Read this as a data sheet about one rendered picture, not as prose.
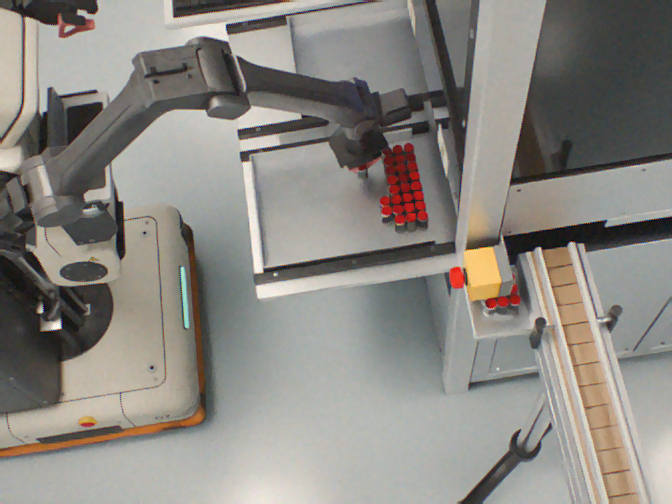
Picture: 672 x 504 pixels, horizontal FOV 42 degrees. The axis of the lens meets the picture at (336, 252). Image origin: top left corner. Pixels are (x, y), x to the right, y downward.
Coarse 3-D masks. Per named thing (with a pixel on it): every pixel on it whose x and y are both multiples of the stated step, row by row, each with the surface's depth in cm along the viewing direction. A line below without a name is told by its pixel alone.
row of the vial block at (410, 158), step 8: (408, 144) 179; (408, 152) 179; (408, 160) 178; (408, 168) 177; (416, 168) 177; (408, 176) 179; (416, 176) 176; (416, 184) 175; (416, 192) 174; (416, 200) 174; (416, 208) 173; (424, 208) 173; (424, 216) 172; (424, 224) 174
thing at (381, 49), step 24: (384, 0) 197; (288, 24) 196; (312, 24) 200; (336, 24) 199; (360, 24) 199; (384, 24) 198; (408, 24) 198; (312, 48) 197; (336, 48) 196; (360, 48) 196; (384, 48) 195; (408, 48) 195; (312, 72) 194; (336, 72) 194; (360, 72) 193; (384, 72) 193; (408, 72) 192; (408, 96) 186
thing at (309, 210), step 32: (256, 160) 184; (288, 160) 185; (320, 160) 185; (416, 160) 183; (256, 192) 181; (288, 192) 182; (320, 192) 181; (352, 192) 181; (384, 192) 180; (288, 224) 179; (320, 224) 178; (352, 224) 178; (288, 256) 176; (320, 256) 175; (352, 256) 173
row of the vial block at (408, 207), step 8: (392, 152) 180; (400, 152) 179; (400, 160) 178; (400, 168) 177; (400, 176) 176; (400, 184) 177; (408, 184) 175; (400, 192) 176; (408, 192) 175; (408, 200) 174; (408, 208) 173; (408, 216) 172; (416, 216) 172; (408, 224) 173; (416, 224) 174
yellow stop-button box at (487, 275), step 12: (468, 252) 157; (480, 252) 157; (492, 252) 157; (504, 252) 156; (468, 264) 156; (480, 264) 156; (492, 264) 156; (504, 264) 155; (468, 276) 156; (480, 276) 155; (492, 276) 155; (504, 276) 155; (468, 288) 159; (480, 288) 155; (492, 288) 156; (504, 288) 157
